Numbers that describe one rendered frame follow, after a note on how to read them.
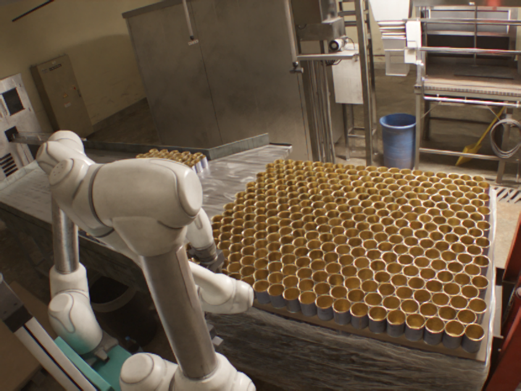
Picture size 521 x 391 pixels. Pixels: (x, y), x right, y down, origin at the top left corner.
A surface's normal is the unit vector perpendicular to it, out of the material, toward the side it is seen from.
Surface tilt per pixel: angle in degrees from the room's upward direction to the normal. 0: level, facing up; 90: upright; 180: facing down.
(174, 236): 107
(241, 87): 90
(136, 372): 9
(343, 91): 90
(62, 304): 6
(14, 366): 0
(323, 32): 90
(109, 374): 0
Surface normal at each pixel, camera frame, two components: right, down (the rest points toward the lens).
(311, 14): -0.47, 0.52
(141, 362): -0.27, -0.83
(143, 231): -0.05, 0.47
